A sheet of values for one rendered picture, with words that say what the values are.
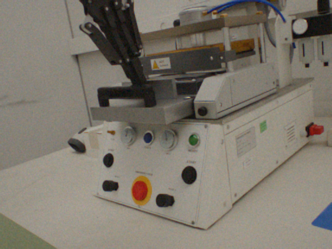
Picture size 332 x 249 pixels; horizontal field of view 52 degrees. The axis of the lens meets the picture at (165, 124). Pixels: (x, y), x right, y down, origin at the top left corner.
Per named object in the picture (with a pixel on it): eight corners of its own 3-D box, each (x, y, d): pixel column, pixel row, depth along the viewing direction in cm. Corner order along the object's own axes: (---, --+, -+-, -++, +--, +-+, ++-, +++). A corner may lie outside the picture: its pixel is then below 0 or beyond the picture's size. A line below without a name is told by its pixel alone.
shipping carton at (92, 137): (127, 140, 128) (123, 117, 126) (150, 143, 119) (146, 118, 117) (85, 156, 116) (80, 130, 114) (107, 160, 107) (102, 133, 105)
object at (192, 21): (195, 59, 103) (189, 15, 100) (296, 48, 82) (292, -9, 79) (138, 72, 86) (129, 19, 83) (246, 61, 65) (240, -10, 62)
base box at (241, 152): (215, 133, 119) (209, 85, 115) (328, 141, 94) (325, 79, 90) (92, 195, 82) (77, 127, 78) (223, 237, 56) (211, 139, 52)
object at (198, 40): (190, 61, 96) (185, 27, 94) (261, 54, 81) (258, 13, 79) (147, 70, 84) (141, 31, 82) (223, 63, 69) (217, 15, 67)
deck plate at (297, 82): (209, 85, 116) (208, 82, 116) (314, 80, 92) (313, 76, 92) (103, 118, 84) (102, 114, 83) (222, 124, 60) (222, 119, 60)
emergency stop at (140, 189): (135, 198, 72) (138, 179, 72) (148, 202, 69) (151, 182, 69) (130, 198, 71) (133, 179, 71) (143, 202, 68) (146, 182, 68)
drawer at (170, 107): (178, 96, 94) (174, 68, 93) (249, 94, 79) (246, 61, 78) (92, 123, 74) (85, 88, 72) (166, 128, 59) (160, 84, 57)
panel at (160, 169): (96, 195, 80) (108, 118, 82) (197, 227, 60) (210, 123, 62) (89, 195, 79) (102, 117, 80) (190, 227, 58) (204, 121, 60)
